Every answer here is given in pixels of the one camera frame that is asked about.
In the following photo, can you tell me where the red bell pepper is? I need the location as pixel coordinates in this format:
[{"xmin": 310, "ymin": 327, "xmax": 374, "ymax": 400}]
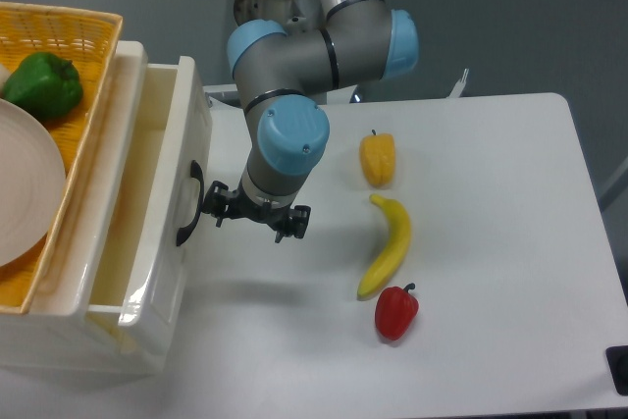
[{"xmin": 374, "ymin": 283, "xmax": 420, "ymax": 341}]

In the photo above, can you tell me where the black object at table edge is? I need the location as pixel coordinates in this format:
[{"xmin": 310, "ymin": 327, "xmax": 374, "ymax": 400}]
[{"xmin": 605, "ymin": 345, "xmax": 628, "ymax": 396}]

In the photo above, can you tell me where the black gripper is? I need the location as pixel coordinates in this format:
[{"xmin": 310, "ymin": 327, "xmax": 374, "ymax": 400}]
[{"xmin": 201, "ymin": 181, "xmax": 311, "ymax": 243}]

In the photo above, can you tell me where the white top drawer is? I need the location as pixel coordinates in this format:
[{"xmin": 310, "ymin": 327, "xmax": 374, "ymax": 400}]
[{"xmin": 88, "ymin": 56, "xmax": 212, "ymax": 354}]

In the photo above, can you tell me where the yellow bell pepper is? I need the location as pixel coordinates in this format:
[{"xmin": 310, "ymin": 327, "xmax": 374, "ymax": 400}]
[{"xmin": 359, "ymin": 130, "xmax": 396, "ymax": 187}]

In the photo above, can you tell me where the black drawer handle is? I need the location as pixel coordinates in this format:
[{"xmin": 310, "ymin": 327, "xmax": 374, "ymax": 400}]
[{"xmin": 176, "ymin": 160, "xmax": 205, "ymax": 247}]

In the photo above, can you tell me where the beige plate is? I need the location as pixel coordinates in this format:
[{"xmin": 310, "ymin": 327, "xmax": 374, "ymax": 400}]
[{"xmin": 1, "ymin": 100, "xmax": 66, "ymax": 266}]

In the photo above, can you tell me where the white drawer cabinet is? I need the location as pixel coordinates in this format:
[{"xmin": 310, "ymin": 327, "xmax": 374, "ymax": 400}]
[{"xmin": 1, "ymin": 41, "xmax": 169, "ymax": 374}]

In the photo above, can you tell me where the green bell pepper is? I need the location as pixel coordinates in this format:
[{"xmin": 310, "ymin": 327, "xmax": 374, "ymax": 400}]
[{"xmin": 2, "ymin": 52, "xmax": 83, "ymax": 122}]

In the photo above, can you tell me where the yellow banana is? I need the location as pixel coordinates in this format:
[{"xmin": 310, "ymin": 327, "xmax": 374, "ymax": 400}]
[{"xmin": 356, "ymin": 194, "xmax": 412, "ymax": 299}]

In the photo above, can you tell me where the yellow woven basket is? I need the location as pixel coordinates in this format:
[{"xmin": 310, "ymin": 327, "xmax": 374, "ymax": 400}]
[{"xmin": 1, "ymin": 2, "xmax": 123, "ymax": 315}]

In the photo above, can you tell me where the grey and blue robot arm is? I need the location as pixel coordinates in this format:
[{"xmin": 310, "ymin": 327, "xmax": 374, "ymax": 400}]
[{"xmin": 196, "ymin": 0, "xmax": 419, "ymax": 238}]

